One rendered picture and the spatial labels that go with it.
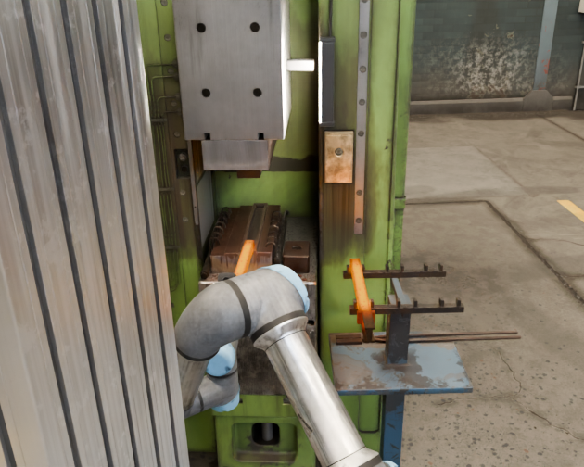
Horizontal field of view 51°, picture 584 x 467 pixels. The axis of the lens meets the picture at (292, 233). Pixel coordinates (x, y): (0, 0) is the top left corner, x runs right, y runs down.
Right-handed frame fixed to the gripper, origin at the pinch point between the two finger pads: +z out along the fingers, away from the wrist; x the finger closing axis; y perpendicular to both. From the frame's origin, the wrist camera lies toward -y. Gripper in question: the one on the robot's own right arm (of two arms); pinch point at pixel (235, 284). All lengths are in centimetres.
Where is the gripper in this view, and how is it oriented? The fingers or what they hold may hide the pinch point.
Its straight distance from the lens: 173.6
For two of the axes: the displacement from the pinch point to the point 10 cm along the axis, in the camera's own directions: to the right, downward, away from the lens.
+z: 0.5, -3.8, 9.2
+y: 0.4, 9.2, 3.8
